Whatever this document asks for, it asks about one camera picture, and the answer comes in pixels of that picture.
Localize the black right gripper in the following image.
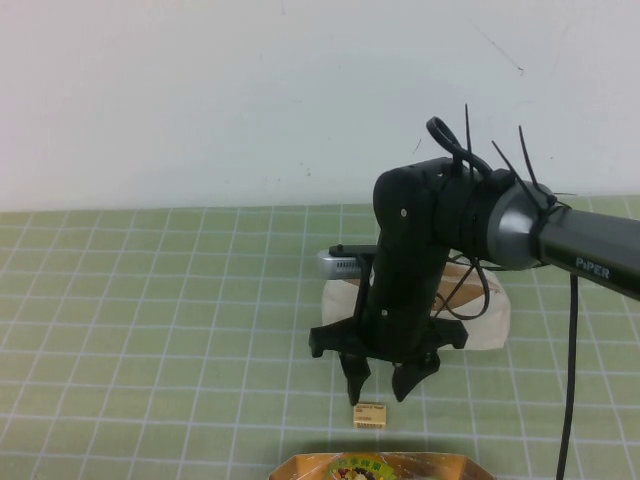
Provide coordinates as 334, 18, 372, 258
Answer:
308, 293, 470, 407

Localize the orange printed cardboard box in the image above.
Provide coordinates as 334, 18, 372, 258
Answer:
269, 450, 490, 480

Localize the green white-grid tablecloth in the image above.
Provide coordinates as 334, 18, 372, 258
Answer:
0, 197, 640, 480

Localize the black zip tie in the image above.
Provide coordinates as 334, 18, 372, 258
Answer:
517, 124, 577, 206
491, 139, 544, 201
463, 103, 476, 169

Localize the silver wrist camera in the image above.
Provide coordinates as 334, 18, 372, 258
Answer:
316, 251, 365, 282

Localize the thin black wire loop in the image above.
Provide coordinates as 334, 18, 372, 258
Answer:
432, 252, 491, 322

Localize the thick black hanging cable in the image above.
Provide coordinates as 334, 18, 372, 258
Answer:
553, 272, 582, 480

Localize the black looped cable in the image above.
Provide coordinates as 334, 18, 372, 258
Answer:
425, 115, 495, 179

